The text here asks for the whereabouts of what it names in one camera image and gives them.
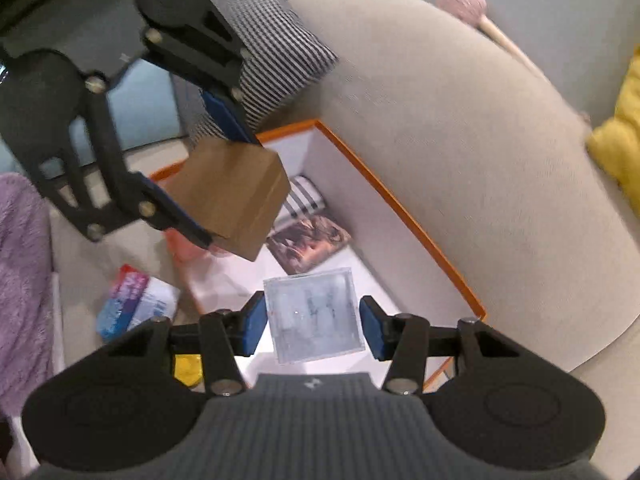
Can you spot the purple fluffy blanket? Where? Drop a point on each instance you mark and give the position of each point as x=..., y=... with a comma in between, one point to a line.
x=25, y=270

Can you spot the black white houndstooth pillow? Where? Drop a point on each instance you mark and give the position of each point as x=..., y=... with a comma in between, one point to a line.
x=280, y=35

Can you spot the orange cardboard box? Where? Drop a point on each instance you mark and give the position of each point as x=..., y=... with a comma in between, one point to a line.
x=380, y=240

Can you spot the brown cardboard small box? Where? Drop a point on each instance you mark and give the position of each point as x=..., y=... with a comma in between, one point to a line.
x=235, y=195

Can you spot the purple blue packet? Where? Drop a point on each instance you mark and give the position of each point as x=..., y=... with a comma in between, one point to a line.
x=125, y=305

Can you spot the yellow pillow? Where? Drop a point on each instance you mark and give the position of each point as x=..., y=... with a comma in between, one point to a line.
x=620, y=145

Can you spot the beige fabric sofa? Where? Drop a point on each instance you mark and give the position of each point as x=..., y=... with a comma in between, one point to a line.
x=475, y=135

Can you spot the yellow round container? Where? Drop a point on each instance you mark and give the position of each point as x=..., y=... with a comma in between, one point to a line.
x=189, y=370

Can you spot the plaid case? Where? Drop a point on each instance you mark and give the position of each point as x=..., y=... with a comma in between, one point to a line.
x=305, y=200

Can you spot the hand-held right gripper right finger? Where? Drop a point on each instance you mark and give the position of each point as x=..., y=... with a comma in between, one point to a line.
x=372, y=330

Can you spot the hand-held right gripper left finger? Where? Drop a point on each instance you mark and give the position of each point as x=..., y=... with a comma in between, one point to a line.
x=252, y=330

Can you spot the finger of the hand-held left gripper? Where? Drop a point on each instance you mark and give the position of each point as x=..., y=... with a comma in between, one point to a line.
x=175, y=210
x=227, y=115

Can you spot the dark picture card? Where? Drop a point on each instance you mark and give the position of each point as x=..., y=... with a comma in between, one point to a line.
x=310, y=242

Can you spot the light blue pillow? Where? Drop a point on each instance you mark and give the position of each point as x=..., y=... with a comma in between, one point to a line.
x=145, y=105

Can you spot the clear plastic box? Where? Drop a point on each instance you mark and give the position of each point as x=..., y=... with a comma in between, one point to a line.
x=315, y=315

